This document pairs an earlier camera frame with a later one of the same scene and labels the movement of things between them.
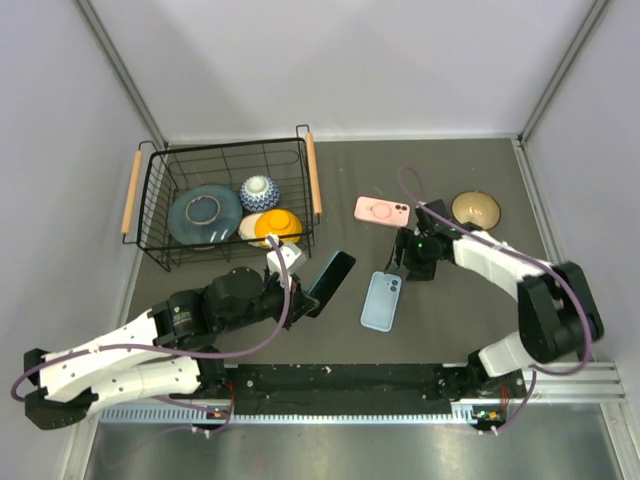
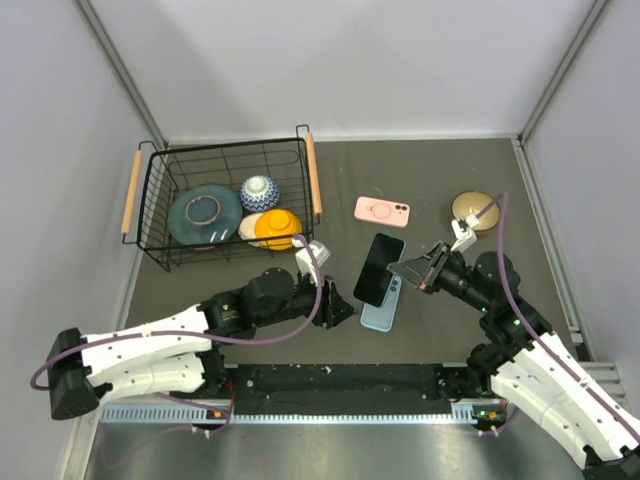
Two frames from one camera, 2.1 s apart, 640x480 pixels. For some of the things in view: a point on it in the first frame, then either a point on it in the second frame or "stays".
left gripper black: x=298 y=302 → x=333 y=308
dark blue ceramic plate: x=204 y=216 stays
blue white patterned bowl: x=259 y=194 stays
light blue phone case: x=381 y=302 stays
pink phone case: x=382 y=211 stays
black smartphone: x=330 y=280 → x=375 y=277
